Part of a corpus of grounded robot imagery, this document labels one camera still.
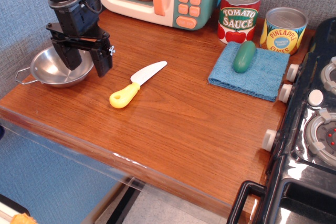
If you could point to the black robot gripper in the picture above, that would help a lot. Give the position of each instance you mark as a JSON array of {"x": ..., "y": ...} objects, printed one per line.
[{"x": 78, "y": 25}]

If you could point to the steel bowl with wire handles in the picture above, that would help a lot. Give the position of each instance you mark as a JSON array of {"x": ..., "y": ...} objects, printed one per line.
[{"x": 48, "y": 68}]

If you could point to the yellow handled toy knife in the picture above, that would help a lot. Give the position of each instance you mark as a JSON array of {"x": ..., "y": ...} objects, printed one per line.
[{"x": 123, "y": 97}]

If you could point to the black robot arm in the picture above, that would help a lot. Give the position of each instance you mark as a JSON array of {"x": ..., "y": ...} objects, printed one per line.
[{"x": 77, "y": 29}]

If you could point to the green toy pickle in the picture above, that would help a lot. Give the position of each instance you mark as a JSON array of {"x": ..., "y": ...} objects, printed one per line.
[{"x": 244, "y": 57}]

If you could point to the tomato sauce can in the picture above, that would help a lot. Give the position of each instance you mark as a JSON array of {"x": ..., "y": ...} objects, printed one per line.
[{"x": 237, "y": 20}]

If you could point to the orange object bottom left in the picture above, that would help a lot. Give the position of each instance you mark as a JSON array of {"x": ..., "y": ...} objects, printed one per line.
[{"x": 23, "y": 219}]

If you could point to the blue folded cloth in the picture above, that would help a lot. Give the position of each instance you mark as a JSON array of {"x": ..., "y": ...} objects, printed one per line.
[{"x": 262, "y": 78}]

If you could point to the white stove knob front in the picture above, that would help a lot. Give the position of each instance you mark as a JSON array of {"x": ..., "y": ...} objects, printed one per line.
[{"x": 269, "y": 139}]

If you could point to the white stove knob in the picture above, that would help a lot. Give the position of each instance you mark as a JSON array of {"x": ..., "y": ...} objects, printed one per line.
[
  {"x": 269, "y": 139},
  {"x": 284, "y": 93},
  {"x": 292, "y": 72}
]

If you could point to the pineapple slices can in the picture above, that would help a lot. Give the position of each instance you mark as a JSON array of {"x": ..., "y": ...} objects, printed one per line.
[{"x": 283, "y": 30}]

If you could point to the white stove knob middle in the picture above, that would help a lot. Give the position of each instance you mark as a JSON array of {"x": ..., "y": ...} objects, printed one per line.
[{"x": 284, "y": 93}]

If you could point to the white stove knob rear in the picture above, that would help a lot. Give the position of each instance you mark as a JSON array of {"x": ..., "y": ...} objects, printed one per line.
[{"x": 292, "y": 72}]

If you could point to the black toy stove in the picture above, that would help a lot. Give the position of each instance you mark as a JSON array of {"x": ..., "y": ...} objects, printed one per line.
[{"x": 300, "y": 176}]

